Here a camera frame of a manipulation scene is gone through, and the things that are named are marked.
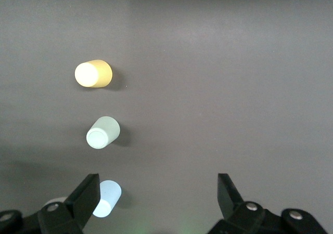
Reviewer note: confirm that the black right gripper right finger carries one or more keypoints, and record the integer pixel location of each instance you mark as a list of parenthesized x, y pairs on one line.
[(234, 208)]

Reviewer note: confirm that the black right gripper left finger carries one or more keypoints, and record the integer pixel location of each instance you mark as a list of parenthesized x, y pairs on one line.
[(78, 208)]

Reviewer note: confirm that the pale green plastic cup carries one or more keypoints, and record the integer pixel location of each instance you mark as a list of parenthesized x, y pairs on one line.
[(102, 132)]

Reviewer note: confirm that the yellow plastic cup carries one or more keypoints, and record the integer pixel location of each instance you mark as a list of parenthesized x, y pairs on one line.
[(93, 73)]

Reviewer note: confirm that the pale blue plastic cup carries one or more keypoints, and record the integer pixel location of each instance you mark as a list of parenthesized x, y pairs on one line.
[(109, 199)]

